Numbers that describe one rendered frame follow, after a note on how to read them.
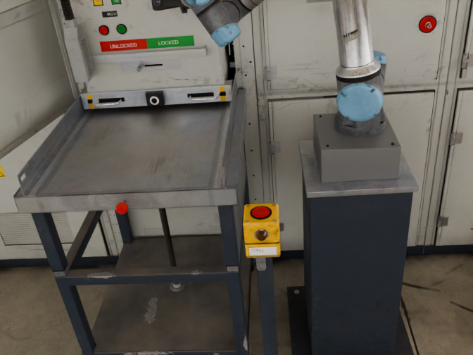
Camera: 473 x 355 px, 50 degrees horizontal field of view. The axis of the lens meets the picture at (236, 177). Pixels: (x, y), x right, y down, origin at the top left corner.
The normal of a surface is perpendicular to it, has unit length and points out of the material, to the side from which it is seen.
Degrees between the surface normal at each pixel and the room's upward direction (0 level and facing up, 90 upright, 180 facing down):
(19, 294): 0
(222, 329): 0
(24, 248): 90
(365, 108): 99
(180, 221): 90
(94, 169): 0
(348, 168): 90
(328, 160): 90
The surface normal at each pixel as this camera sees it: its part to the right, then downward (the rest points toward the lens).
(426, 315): -0.08, -0.84
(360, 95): -0.24, 0.65
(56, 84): 0.94, 0.10
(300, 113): -0.05, 0.53
